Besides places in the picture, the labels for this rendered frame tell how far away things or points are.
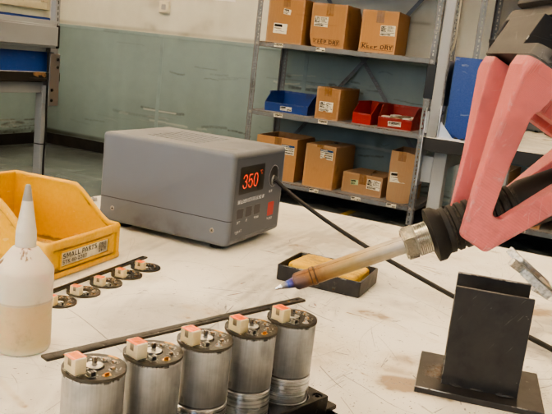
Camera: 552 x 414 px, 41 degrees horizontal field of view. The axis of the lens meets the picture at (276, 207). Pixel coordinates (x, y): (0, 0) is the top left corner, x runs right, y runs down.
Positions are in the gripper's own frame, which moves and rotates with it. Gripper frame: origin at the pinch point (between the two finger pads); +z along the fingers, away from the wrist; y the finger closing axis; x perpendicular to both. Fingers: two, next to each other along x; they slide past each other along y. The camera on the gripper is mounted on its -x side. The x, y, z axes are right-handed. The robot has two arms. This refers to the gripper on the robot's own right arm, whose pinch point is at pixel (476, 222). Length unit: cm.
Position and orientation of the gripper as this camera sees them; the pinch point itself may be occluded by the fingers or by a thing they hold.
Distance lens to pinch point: 34.2
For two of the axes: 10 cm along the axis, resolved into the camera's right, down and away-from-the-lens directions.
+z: -5.6, 8.1, 1.7
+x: 8.3, 5.5, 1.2
